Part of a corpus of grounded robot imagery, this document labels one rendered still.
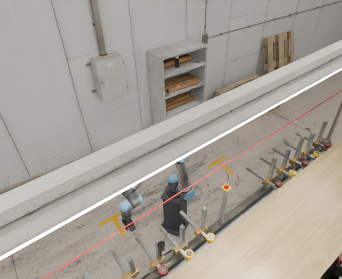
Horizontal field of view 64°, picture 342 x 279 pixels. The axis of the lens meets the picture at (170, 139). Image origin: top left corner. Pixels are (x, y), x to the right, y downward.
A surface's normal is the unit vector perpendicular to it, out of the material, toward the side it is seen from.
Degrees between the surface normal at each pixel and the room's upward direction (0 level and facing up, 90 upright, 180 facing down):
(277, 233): 0
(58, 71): 90
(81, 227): 0
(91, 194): 61
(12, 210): 90
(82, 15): 90
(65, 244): 0
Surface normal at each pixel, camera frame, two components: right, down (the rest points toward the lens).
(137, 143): -0.03, -0.79
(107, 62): 0.57, 0.50
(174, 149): 0.52, 0.03
